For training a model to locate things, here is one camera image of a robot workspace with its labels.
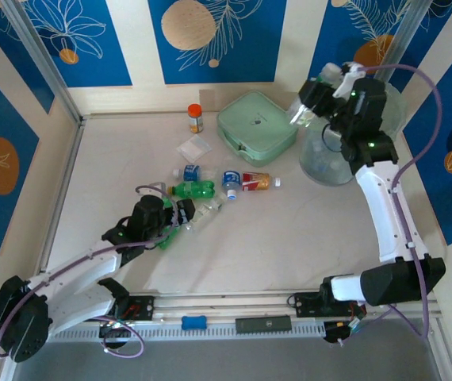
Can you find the crushed blue-label bottle white cap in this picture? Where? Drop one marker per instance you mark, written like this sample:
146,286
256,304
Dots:
232,179

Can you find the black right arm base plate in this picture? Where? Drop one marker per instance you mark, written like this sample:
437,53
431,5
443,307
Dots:
305,305

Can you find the small jar orange lid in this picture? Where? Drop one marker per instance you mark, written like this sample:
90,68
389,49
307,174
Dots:
195,121

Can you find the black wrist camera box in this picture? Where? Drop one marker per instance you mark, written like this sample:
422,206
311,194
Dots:
315,95
185,210

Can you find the slim blue-label bottle white cap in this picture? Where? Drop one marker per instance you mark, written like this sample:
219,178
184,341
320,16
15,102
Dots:
191,173

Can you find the white right camera bracket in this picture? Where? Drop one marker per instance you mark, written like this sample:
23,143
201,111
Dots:
345,83

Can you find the black flat bar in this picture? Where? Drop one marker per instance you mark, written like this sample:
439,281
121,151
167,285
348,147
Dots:
263,324

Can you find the aluminium rail frame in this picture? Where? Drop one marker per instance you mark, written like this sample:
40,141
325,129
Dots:
218,303

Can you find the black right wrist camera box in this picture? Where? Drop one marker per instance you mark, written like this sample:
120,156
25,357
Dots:
315,95

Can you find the aluminium table side rail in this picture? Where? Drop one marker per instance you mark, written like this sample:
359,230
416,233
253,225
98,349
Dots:
68,166

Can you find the green bottle yellow cap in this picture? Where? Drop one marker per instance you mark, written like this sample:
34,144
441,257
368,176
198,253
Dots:
194,190
166,243

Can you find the white camera bracket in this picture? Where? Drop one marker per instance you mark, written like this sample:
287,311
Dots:
345,83
158,184

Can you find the small clear plastic packet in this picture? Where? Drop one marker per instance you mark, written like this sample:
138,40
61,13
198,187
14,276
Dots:
193,148

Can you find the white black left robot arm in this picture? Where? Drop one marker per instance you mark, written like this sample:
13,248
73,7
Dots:
83,266

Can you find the aluminium corner post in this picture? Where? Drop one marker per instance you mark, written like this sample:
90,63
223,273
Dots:
410,24
44,63

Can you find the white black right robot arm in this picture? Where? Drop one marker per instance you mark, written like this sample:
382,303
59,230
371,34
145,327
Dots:
388,214

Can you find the clear bottle green cap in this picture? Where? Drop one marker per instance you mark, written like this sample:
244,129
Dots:
301,115

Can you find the mint green zip pouch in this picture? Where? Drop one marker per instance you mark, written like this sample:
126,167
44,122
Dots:
257,127

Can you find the black base electronics module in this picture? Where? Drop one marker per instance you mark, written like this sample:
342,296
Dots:
335,333
113,335

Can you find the white left camera bracket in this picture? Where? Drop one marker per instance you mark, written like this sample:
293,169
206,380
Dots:
158,184

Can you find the blue bone-shaped clip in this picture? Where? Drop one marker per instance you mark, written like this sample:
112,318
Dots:
193,322

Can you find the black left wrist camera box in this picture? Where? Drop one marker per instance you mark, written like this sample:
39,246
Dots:
185,210

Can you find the red gold label bottle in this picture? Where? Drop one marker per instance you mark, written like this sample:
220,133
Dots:
255,182

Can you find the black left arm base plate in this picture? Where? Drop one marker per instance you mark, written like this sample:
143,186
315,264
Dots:
142,307

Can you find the translucent grey bin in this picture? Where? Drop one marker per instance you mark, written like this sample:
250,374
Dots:
321,166

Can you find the clear bottle white green label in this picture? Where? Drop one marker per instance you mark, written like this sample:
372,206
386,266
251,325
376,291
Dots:
210,207

